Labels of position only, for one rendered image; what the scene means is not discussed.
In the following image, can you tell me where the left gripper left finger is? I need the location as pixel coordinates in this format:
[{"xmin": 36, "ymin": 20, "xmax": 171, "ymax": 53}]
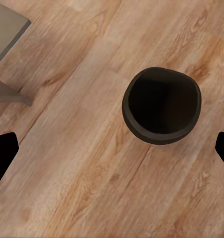
[{"xmin": 0, "ymin": 132, "xmax": 19, "ymax": 180}]

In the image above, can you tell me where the cauldron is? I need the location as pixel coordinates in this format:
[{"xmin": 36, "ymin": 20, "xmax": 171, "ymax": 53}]
[{"xmin": 121, "ymin": 67, "xmax": 202, "ymax": 145}]

